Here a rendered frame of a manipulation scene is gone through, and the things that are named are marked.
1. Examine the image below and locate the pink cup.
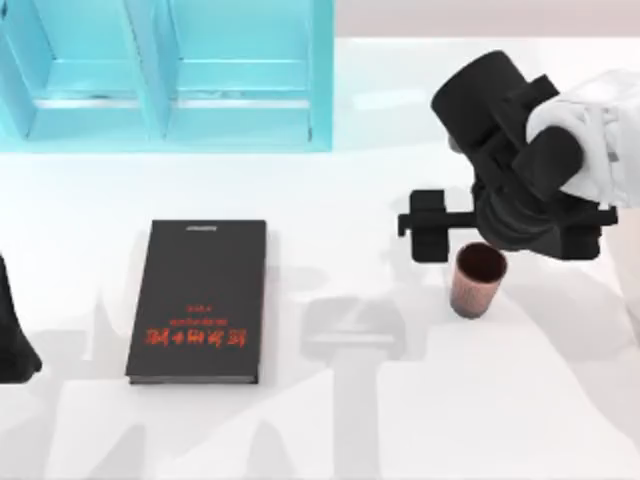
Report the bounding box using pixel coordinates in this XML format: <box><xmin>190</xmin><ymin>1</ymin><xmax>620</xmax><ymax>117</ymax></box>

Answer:
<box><xmin>449</xmin><ymin>242</ymin><xmax>509</xmax><ymax>319</ymax></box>

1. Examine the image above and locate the light blue rack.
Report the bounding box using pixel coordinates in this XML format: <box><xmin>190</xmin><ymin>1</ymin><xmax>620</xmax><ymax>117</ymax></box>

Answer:
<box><xmin>0</xmin><ymin>0</ymin><xmax>335</xmax><ymax>154</ymax></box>

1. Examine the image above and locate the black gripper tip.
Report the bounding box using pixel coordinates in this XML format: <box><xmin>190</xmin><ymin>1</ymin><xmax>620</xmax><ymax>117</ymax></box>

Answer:
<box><xmin>0</xmin><ymin>254</ymin><xmax>44</xmax><ymax>387</ymax></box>

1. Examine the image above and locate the black book with red lettering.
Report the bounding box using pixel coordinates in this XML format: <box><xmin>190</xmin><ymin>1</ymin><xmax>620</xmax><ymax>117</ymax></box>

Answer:
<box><xmin>124</xmin><ymin>218</ymin><xmax>269</xmax><ymax>386</ymax></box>

